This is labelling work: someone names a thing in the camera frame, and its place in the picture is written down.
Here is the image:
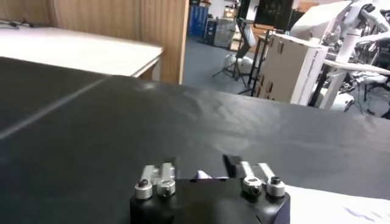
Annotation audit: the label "tall white cardboard box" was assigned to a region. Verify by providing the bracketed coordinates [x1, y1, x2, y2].
[257, 32, 329, 107]

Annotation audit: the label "white humanoid robot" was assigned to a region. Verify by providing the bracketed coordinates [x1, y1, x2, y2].
[322, 0, 390, 119]

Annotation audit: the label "black monitor screen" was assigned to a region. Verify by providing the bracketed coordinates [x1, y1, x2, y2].
[254, 0, 295, 31]

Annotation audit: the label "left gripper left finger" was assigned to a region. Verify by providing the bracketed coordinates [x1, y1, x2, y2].
[134, 156, 177, 200]

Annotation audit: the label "black desk cables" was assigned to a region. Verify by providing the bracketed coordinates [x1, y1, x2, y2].
[0, 19, 40, 30]

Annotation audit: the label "black tripod stand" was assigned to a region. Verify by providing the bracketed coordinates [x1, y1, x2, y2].
[212, 18, 272, 97]

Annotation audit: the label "white curved panel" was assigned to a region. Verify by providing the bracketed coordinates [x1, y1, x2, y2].
[289, 0, 353, 42]

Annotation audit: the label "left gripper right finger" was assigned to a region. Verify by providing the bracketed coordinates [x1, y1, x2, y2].
[222, 154, 286, 198]

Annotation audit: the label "black table cover cloth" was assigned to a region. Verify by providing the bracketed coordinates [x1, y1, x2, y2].
[0, 56, 390, 224]

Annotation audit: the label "light purple t-shirt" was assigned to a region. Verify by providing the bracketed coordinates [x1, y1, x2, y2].
[191, 169, 390, 224]

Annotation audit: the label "cream white desk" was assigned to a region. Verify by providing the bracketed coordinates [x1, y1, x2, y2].
[0, 26, 164, 79]

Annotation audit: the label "small white standing desk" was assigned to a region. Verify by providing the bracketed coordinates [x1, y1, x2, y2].
[309, 59, 390, 110]

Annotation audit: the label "blue plastic crate stack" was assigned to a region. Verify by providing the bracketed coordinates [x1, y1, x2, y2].
[188, 4, 210, 37]

